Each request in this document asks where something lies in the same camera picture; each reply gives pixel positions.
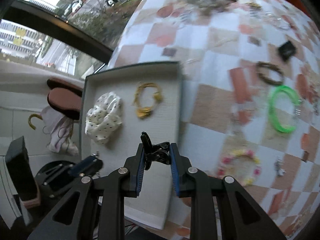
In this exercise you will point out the clear large claw clip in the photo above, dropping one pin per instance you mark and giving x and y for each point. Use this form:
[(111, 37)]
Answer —
[(218, 5)]

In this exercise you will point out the red plastic chair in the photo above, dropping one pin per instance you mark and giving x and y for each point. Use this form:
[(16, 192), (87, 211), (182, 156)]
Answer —
[(293, 0)]

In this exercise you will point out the white cloth with hangers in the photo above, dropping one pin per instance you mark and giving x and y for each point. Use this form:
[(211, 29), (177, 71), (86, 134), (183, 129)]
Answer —
[(60, 129)]

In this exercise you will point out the white polka dot scrunchie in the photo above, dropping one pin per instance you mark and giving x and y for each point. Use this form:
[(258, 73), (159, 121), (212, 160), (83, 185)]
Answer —
[(104, 118)]

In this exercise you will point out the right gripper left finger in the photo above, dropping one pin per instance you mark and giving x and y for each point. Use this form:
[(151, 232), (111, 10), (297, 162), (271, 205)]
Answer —
[(135, 165)]

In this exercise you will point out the small silver earring charm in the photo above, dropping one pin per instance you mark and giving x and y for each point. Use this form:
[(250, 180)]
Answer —
[(278, 167)]

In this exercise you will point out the grey shallow tray box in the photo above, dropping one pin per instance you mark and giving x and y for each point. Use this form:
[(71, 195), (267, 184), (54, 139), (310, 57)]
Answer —
[(150, 208)]

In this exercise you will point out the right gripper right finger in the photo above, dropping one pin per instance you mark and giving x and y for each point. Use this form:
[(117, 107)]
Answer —
[(179, 172)]

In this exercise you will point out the checkered patterned tablecloth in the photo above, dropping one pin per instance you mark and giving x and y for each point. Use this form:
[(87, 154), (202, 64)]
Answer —
[(231, 66)]

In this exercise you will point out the black small claw clip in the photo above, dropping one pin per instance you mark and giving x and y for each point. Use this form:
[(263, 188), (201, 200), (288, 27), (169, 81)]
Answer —
[(155, 153)]

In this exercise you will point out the gold chain link piece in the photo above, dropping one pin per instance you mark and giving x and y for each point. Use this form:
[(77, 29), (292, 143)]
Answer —
[(254, 6)]

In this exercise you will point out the brown sole slipper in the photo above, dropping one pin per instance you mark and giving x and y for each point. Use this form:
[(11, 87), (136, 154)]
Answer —
[(65, 97)]

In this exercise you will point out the black rectangular hair clip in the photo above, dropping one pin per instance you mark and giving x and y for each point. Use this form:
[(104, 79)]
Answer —
[(287, 50)]

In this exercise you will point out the green translucent bangle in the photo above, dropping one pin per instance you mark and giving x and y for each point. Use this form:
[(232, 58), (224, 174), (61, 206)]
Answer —
[(284, 109)]

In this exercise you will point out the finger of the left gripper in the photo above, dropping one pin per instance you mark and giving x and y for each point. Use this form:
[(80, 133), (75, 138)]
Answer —
[(88, 167)]

